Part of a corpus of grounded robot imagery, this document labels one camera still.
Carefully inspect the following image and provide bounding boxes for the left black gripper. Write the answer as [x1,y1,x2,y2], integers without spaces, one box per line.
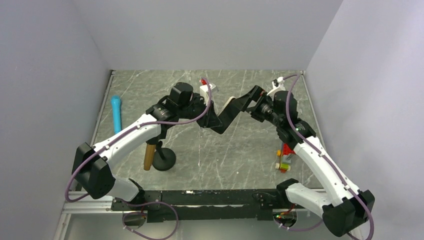
[178,96,223,129]

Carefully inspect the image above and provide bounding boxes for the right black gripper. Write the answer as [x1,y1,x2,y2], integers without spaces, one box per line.
[232,85,283,127]

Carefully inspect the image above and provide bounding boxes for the beige phone case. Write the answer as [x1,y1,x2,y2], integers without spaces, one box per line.
[223,96,236,109]

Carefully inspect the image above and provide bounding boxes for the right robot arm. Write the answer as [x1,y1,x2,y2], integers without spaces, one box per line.
[218,85,375,237]

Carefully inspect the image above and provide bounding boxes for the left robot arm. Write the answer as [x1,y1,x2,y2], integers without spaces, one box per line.
[72,78,218,210]

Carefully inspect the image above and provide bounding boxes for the black microphone stand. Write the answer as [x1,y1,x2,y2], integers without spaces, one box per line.
[152,141,177,172]

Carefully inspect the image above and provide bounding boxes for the gold microphone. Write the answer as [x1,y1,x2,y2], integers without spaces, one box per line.
[143,143,156,171]

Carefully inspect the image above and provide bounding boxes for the colourful toy brick assembly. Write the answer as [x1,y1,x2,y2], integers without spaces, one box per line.
[275,143,296,173]

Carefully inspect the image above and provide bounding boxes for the blue toy microphone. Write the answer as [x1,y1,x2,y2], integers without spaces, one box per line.
[110,95,122,134]

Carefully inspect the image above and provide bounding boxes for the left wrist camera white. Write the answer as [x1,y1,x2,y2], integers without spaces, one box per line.
[199,77,219,105]

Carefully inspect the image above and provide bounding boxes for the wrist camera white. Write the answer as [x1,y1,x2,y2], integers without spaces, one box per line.
[267,76,286,98]
[199,77,219,105]

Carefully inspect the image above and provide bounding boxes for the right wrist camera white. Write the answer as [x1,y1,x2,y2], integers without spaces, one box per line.
[267,76,286,98]

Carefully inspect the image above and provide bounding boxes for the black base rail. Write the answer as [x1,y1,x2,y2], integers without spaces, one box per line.
[111,188,294,223]

